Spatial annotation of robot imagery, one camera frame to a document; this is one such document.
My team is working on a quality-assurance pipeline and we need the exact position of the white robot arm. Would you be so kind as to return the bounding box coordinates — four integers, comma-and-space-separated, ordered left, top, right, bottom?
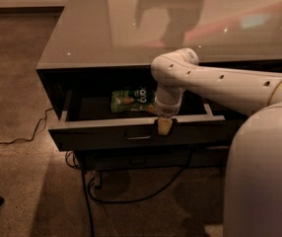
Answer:
151, 48, 282, 237

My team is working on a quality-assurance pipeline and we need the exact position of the dark drawer cabinet glossy top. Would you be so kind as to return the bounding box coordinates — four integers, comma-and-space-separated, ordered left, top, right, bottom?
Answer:
35, 0, 282, 191

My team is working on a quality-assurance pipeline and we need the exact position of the green snack bag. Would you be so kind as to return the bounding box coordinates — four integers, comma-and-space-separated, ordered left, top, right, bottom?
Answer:
110, 88, 156, 114

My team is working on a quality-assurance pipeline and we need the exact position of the thick black floor cable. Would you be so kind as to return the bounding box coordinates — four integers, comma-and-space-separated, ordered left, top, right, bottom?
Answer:
80, 150, 194, 237

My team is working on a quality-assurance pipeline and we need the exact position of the thin black floor cable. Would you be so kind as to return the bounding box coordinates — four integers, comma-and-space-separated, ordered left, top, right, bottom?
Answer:
0, 108, 54, 150

